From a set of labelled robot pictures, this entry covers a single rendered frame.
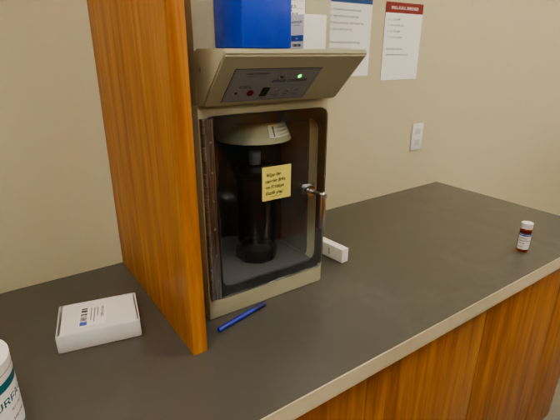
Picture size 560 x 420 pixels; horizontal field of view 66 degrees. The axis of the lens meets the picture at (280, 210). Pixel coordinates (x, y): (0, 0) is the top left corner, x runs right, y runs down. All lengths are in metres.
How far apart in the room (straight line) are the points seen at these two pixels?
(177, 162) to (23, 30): 0.58
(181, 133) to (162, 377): 0.45
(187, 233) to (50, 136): 0.55
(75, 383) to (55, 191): 0.53
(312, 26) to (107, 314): 0.72
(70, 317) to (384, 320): 0.68
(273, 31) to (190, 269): 0.44
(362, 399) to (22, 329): 0.75
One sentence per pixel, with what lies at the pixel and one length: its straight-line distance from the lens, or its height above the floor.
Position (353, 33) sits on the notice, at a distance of 1.65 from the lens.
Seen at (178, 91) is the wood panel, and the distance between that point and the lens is 0.72.
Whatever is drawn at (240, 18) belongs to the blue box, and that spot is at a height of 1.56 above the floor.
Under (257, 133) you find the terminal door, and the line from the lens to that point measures 0.89.
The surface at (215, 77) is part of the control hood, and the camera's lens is 0.76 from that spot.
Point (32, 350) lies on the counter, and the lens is 1.04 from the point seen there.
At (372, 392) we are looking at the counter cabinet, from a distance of 1.03.
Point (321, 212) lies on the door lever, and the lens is 0.98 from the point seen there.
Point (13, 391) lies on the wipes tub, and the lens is 0.80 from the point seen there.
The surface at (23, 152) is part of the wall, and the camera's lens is 1.21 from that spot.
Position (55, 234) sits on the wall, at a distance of 1.28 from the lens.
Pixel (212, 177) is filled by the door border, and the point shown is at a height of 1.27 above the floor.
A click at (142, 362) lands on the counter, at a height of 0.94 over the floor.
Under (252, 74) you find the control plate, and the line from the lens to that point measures 0.79.
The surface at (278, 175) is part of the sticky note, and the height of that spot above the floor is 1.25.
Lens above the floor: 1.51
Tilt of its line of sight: 20 degrees down
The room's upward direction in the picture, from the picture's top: straight up
